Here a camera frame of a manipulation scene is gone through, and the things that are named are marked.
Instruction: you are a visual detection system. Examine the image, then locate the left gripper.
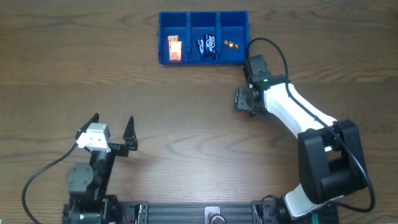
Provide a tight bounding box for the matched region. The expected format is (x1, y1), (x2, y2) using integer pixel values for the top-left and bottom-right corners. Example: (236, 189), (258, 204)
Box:
(75, 112), (139, 158)

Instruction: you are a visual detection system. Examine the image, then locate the blue tray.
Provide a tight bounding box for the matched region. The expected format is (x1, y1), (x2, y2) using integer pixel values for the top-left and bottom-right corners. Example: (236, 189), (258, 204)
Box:
(157, 11), (251, 65)

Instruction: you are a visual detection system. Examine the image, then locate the gold candy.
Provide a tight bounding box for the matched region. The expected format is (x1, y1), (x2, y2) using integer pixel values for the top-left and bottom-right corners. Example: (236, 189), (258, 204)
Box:
(223, 39), (240, 50)

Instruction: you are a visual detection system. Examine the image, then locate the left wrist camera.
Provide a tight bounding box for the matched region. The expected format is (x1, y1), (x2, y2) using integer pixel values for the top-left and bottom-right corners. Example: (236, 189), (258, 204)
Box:
(76, 123), (112, 153)

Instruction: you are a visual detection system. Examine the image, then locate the mounting rail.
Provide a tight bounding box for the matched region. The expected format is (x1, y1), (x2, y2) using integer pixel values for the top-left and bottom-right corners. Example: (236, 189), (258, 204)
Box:
(119, 200), (340, 224)

